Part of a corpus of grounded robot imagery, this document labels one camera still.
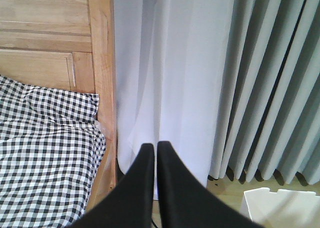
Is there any checkered pillow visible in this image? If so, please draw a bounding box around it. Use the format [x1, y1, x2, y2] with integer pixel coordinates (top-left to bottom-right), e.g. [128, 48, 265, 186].
[0, 75, 100, 125]

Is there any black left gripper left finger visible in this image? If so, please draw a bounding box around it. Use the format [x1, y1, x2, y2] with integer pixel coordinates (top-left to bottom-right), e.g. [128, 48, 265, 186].
[69, 143, 155, 228]

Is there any checkered duvet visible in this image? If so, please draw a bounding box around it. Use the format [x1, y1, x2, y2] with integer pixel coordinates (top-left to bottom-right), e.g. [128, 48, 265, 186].
[0, 119, 106, 228]

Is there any wooden bed frame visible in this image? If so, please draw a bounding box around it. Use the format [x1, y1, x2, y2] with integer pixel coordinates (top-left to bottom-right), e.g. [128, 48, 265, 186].
[0, 0, 117, 210]

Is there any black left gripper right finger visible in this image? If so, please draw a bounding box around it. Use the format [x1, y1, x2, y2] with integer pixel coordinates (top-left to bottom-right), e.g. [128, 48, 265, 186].
[157, 141, 260, 228]

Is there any white plastic trash bin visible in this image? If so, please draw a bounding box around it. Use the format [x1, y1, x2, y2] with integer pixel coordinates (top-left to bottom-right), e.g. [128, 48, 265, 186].
[239, 187, 320, 228]

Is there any grey pleated curtain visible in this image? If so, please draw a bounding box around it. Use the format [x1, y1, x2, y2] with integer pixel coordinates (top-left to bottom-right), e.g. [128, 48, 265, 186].
[209, 0, 320, 185]

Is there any white sheer curtain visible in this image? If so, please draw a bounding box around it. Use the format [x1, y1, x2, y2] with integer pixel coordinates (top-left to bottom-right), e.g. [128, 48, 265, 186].
[114, 0, 234, 186]

